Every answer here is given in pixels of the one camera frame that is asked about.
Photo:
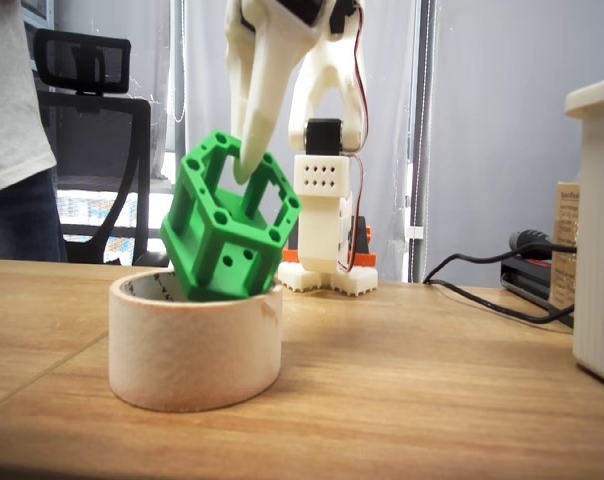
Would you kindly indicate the green hexagonal printed component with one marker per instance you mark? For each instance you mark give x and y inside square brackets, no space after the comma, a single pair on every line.
[222,235]

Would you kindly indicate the grey metal pole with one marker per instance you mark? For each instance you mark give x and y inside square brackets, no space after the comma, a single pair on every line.
[424,125]

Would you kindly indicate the black mesh office chair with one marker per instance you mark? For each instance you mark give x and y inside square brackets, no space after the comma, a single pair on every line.
[97,140]

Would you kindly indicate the orange table clamp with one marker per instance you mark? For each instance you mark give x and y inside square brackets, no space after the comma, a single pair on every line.
[364,259]

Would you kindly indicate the person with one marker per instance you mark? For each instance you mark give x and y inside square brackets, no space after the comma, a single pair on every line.
[12,100]

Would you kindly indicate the beige masking tape roll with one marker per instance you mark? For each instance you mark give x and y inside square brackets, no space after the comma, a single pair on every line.
[192,350]

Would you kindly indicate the black electronic device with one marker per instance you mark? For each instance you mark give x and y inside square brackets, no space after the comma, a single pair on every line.
[524,277]

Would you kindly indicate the brown cardboard box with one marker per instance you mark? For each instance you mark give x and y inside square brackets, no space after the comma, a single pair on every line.
[564,240]

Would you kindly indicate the white ribbed container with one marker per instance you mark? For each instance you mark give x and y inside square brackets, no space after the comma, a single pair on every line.
[599,225]

